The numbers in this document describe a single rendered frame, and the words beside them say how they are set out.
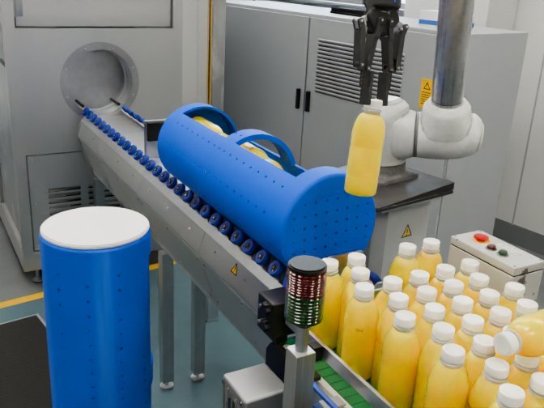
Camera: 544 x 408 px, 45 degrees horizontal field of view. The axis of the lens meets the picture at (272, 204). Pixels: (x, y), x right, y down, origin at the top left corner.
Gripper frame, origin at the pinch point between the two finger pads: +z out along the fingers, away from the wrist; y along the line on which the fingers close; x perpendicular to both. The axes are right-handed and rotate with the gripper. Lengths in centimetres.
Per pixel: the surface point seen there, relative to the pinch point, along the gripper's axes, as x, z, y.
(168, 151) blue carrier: -94, 25, 8
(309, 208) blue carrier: -18.1, 29.2, 1.8
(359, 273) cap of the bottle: 6.6, 38.0, 4.9
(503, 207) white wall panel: -184, 71, -269
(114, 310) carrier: -46, 60, 40
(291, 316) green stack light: 27, 37, 34
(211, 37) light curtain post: -154, -18, -33
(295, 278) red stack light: 28, 30, 35
